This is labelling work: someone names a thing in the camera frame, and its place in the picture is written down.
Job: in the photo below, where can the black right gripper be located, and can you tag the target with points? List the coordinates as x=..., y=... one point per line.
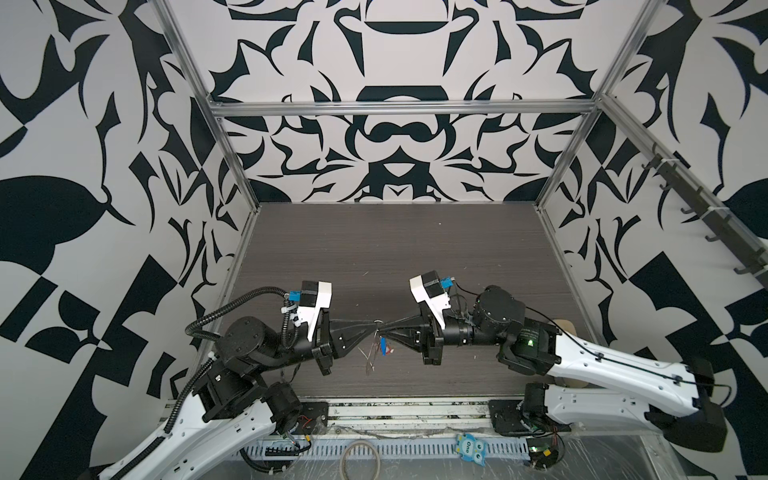
x=429, y=335

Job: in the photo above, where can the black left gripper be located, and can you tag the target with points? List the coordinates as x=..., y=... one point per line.
x=325, y=341

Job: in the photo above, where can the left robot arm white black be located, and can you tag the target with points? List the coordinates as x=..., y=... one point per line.
x=228, y=404

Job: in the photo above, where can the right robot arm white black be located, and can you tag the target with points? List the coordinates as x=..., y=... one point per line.
x=677, y=397

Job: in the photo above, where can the blue owl toy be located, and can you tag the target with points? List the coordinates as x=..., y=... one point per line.
x=471, y=449

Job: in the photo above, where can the beige tape roll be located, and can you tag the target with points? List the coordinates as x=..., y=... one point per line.
x=360, y=461

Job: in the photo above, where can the green lit circuit board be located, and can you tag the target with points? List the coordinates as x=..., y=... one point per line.
x=545, y=452

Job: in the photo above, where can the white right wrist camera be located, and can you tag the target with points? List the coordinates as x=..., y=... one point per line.
x=431, y=289

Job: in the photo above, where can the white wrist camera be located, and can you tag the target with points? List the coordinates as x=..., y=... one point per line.
x=307, y=305
x=431, y=289

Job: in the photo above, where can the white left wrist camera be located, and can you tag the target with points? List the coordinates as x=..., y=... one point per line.
x=307, y=305

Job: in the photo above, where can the white slotted cable duct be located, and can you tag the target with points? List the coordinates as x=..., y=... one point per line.
x=326, y=449

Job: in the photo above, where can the black wall hook rack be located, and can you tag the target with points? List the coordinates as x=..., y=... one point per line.
x=724, y=225

